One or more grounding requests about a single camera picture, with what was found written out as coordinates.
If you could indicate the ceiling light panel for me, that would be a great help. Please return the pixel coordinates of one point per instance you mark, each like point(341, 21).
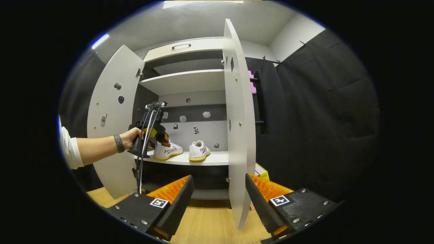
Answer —
point(203, 3)
point(100, 41)

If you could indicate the white shoe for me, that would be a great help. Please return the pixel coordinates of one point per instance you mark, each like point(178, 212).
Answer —
point(169, 151)
point(198, 150)

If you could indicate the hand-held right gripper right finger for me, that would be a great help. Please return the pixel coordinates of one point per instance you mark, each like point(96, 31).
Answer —
point(257, 206)

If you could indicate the white shoe cabinet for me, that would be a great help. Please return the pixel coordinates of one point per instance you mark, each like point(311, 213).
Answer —
point(203, 132)

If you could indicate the white shoe cabinet door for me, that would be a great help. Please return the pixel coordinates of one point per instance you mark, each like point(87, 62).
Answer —
point(239, 152)
point(108, 101)

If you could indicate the yellow book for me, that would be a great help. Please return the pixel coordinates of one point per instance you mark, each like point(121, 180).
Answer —
point(262, 173)

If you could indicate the black backdrop cloth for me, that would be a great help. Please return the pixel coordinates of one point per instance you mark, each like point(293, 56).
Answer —
point(322, 118)

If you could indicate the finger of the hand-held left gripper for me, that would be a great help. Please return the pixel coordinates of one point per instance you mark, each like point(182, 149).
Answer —
point(162, 135)
point(152, 133)

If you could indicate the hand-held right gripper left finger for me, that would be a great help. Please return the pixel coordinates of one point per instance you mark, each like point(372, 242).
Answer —
point(176, 210)

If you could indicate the white cabinet shelf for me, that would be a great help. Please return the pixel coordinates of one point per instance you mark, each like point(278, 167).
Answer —
point(217, 158)
point(186, 83)
point(190, 66)

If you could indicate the white sleeve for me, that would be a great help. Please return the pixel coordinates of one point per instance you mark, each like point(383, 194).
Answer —
point(69, 149)

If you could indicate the grey wristband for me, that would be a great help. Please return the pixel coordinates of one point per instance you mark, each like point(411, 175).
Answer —
point(119, 143)

